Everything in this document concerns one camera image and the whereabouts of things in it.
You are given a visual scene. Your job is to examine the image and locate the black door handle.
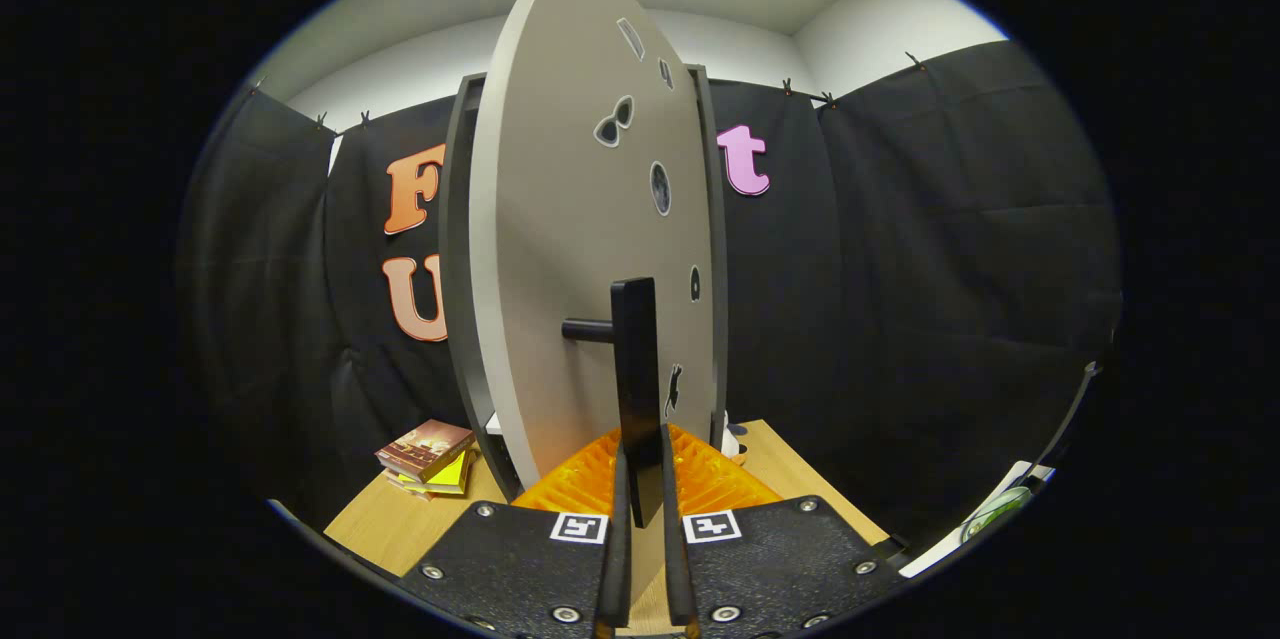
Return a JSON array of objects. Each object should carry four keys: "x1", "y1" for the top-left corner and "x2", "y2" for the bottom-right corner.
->
[{"x1": 562, "y1": 277, "x2": 666, "y2": 528}]

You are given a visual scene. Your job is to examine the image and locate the brown book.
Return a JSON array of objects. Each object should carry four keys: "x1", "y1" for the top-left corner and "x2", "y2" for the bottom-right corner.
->
[{"x1": 375, "y1": 419, "x2": 476, "y2": 482}]

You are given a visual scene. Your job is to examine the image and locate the yellow book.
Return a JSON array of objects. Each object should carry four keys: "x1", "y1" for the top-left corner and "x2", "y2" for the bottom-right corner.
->
[{"x1": 400, "y1": 449, "x2": 479, "y2": 498}]

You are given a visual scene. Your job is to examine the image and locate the white board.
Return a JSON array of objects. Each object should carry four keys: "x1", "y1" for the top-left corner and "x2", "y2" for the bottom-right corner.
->
[{"x1": 900, "y1": 459, "x2": 1056, "y2": 578}]

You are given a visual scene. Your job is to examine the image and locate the beige shoe cabinet door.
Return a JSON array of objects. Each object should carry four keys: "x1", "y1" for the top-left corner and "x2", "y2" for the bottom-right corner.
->
[{"x1": 468, "y1": 0, "x2": 716, "y2": 495}]

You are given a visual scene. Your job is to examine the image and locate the black backdrop cloth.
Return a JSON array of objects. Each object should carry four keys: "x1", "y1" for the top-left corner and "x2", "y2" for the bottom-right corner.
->
[{"x1": 178, "y1": 39, "x2": 1121, "y2": 560}]

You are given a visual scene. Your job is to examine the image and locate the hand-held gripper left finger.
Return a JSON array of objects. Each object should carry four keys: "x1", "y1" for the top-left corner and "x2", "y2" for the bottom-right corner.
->
[{"x1": 400, "y1": 424, "x2": 633, "y2": 639}]

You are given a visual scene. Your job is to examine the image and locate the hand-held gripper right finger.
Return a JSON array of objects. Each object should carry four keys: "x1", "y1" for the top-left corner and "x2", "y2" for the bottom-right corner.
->
[{"x1": 660, "y1": 422, "x2": 906, "y2": 639}]

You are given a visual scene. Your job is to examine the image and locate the dark grey shoe cabinet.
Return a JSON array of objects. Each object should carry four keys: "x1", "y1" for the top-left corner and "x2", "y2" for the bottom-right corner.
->
[{"x1": 438, "y1": 64, "x2": 729, "y2": 505}]

